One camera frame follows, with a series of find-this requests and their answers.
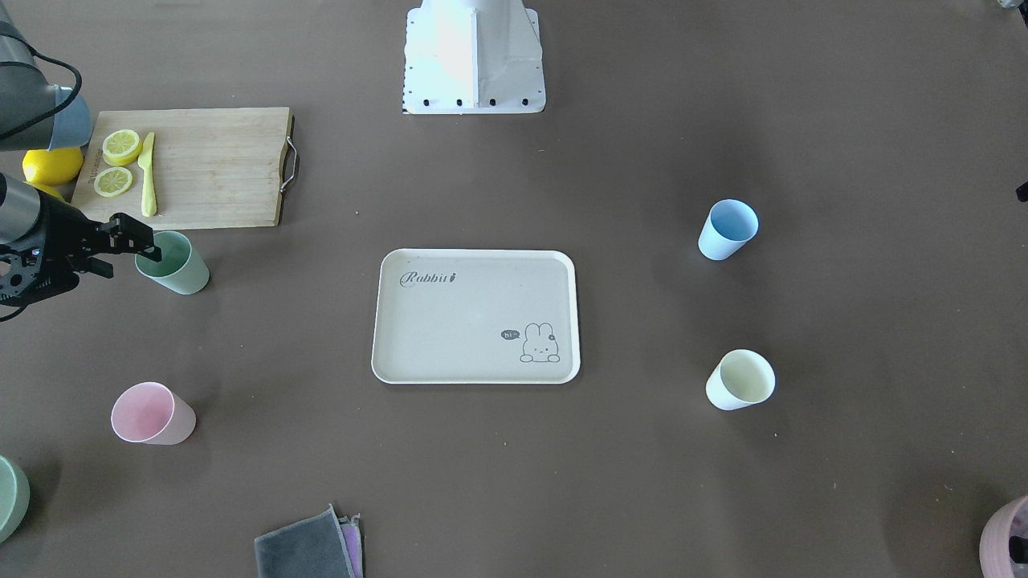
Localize whole lemon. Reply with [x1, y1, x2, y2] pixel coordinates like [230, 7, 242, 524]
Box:
[22, 147, 84, 186]
[28, 182, 67, 202]

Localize pink cup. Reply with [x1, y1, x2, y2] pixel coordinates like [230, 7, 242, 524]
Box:
[110, 381, 196, 446]

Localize white pillar base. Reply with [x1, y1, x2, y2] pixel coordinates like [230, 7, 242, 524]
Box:
[402, 1, 547, 115]

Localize grey folded cloth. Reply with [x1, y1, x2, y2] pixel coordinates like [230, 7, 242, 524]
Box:
[254, 506, 365, 577]

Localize green bowl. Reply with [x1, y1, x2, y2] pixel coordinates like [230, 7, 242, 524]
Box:
[1, 456, 31, 543]

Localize wooden cutting board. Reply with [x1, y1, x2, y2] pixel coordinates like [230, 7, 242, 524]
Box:
[71, 107, 294, 230]

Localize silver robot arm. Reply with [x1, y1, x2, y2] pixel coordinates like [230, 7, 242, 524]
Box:
[1, 12, 162, 311]

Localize pink bowl with ice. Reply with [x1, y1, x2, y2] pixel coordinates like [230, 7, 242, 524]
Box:
[979, 496, 1027, 577]

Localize lemon half near knife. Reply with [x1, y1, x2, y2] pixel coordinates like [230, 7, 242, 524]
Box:
[100, 129, 143, 167]

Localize yellow plastic knife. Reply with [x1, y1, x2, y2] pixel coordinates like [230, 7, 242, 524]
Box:
[137, 132, 158, 218]

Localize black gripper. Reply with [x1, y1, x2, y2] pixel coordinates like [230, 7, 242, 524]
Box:
[1, 193, 162, 308]

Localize cream cup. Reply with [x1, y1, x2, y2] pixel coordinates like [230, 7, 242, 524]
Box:
[705, 350, 776, 411]

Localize beige rabbit tray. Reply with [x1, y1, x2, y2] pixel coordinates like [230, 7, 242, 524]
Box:
[371, 248, 581, 385]

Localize green cup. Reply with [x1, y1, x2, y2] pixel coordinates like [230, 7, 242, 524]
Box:
[135, 230, 210, 295]

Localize lemon half outer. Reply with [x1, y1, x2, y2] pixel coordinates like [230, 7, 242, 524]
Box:
[91, 167, 133, 198]

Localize blue cup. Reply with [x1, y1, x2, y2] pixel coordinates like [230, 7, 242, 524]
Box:
[698, 200, 760, 261]

